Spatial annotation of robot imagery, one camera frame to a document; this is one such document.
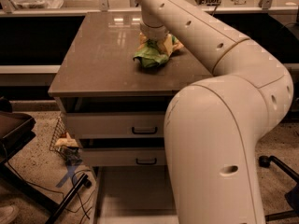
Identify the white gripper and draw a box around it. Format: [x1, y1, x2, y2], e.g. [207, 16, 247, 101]
[139, 21, 184, 56]

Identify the green rice chip bag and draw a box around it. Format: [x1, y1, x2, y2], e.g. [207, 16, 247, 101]
[133, 39, 173, 68]

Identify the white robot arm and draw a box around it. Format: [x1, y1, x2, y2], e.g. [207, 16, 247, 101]
[136, 0, 293, 224]

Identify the grey drawer cabinet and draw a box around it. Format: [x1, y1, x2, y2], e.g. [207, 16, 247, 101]
[48, 11, 214, 170]

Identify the open bottom drawer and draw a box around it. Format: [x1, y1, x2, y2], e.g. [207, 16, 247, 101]
[89, 166, 178, 224]

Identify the black office chair left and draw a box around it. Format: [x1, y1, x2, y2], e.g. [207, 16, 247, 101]
[0, 96, 93, 224]

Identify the black office chair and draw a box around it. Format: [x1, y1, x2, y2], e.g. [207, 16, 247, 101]
[258, 156, 299, 224]
[0, 96, 93, 224]

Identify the black office chair right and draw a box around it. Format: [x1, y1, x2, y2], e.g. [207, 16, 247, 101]
[258, 156, 299, 224]

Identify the white shoe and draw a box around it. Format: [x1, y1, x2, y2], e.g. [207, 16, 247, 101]
[0, 205, 19, 224]

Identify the top drawer with handle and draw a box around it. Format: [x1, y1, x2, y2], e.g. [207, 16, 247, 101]
[62, 96, 171, 139]

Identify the drawer with handle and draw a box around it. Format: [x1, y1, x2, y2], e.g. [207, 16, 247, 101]
[79, 138, 165, 167]
[62, 96, 171, 139]

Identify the middle drawer with handle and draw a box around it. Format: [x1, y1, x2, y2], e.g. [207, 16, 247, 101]
[79, 138, 165, 167]

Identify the wire basket with items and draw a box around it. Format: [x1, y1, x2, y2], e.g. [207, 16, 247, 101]
[50, 118, 81, 165]

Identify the black floor cable left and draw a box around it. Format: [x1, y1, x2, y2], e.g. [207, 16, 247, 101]
[3, 143, 96, 224]

